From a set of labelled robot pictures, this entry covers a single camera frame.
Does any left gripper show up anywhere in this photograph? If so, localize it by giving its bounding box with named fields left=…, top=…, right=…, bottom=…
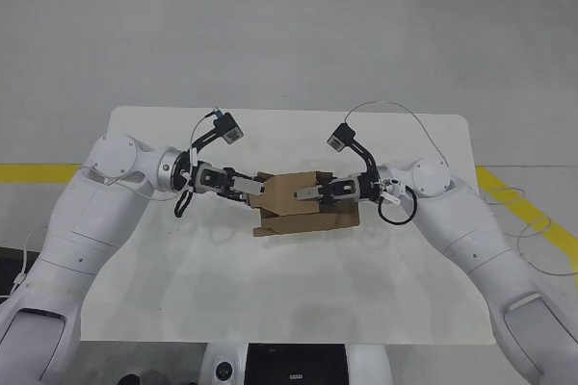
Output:
left=171, top=152, right=266, bottom=204

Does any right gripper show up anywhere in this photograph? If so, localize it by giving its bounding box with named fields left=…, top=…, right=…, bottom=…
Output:
left=295, top=173, right=381, bottom=204

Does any small brown carton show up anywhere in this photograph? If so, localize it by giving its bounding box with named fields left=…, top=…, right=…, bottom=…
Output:
left=248, top=170, right=361, bottom=238

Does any robot body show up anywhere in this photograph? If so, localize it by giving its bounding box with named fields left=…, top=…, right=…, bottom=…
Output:
left=197, top=342, right=394, bottom=385

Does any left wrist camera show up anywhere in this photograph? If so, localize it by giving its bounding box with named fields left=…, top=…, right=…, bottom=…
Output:
left=188, top=111, right=245, bottom=151

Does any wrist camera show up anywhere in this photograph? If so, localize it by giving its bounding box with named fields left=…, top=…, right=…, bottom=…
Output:
left=326, top=122, right=379, bottom=177
left=188, top=111, right=245, bottom=151

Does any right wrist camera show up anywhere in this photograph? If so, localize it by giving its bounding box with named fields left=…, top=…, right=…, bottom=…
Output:
left=326, top=122, right=379, bottom=177

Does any black cable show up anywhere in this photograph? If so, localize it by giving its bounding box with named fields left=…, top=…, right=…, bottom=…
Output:
left=377, top=186, right=418, bottom=226
left=173, top=189, right=195, bottom=218

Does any thin white cable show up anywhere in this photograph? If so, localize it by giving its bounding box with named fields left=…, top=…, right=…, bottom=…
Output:
left=481, top=186, right=578, bottom=314
left=0, top=230, right=34, bottom=303
left=344, top=100, right=452, bottom=167

